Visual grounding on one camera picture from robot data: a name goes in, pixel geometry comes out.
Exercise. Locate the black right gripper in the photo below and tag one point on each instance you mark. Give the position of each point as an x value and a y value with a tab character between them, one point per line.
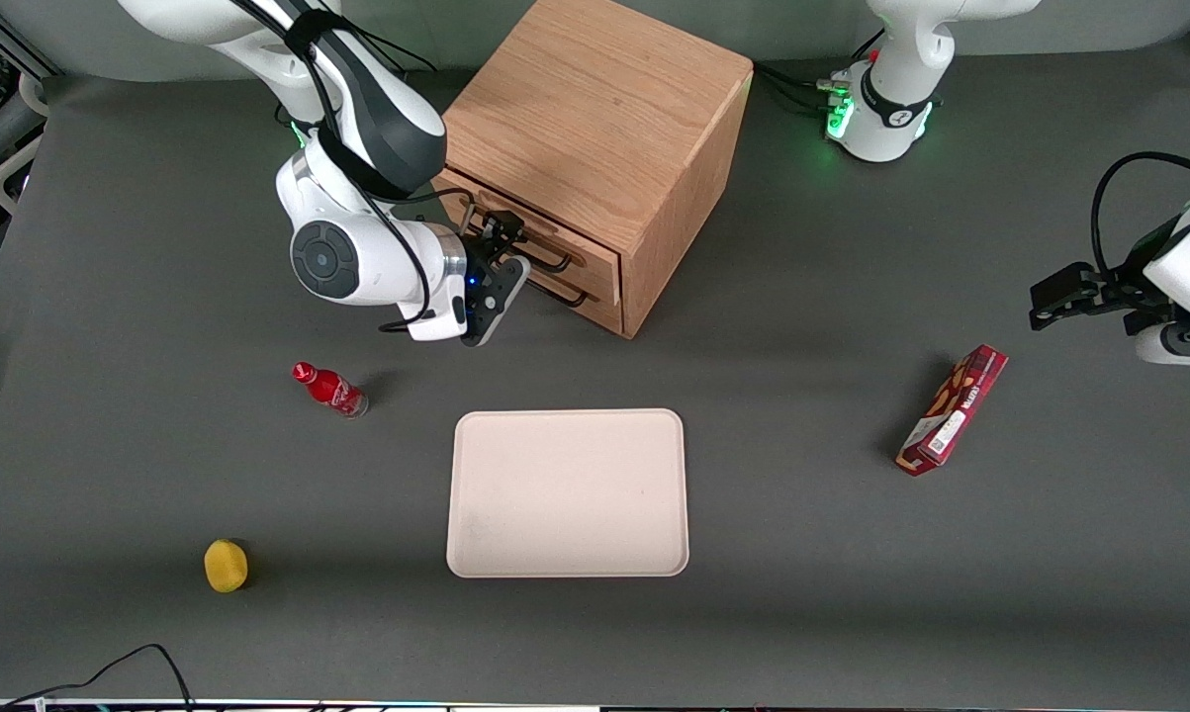
479	253

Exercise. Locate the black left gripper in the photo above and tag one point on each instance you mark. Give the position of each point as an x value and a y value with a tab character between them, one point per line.
1125	293

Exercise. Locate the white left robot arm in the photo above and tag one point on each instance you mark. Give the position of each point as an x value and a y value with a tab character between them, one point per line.
901	59

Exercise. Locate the wooden drawer cabinet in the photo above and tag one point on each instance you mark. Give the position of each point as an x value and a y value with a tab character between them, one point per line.
594	109

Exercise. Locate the red snack box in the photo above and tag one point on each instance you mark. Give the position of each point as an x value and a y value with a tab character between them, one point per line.
951	410

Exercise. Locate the small red bottle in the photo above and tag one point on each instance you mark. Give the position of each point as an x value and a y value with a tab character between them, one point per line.
332	391

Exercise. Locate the beige plastic tray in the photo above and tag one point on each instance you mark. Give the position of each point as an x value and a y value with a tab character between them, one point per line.
567	494

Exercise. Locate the yellow lemon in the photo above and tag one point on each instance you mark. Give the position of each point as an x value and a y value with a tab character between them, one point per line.
226	566

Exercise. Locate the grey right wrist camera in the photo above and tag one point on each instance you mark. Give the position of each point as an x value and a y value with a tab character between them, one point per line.
501	302

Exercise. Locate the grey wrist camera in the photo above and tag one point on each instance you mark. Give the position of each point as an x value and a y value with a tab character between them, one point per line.
501	302
1188	346

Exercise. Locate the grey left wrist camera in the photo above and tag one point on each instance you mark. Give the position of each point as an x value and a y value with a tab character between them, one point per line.
1188	346

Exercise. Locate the aluminium frame rail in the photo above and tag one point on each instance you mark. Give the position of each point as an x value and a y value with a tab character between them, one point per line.
11	49

